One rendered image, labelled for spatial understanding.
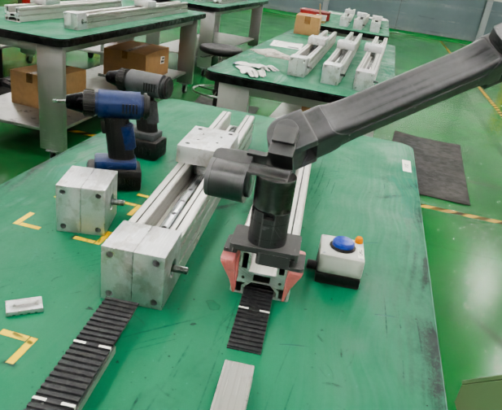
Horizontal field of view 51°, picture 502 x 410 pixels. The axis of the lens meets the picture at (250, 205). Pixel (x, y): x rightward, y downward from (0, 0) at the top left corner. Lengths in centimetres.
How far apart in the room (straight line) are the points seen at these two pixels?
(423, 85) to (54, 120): 271
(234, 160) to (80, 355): 33
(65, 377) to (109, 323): 11
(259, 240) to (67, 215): 42
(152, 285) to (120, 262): 6
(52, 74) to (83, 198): 226
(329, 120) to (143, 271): 35
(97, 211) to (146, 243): 21
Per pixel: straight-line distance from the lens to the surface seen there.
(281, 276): 87
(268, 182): 71
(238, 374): 70
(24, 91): 383
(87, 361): 71
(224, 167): 74
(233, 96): 270
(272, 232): 74
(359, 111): 78
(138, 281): 82
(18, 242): 103
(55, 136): 333
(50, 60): 322
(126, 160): 121
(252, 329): 82
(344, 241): 96
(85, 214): 102
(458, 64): 85
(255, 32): 838
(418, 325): 93
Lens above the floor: 129
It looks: 25 degrees down
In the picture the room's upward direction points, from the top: 8 degrees clockwise
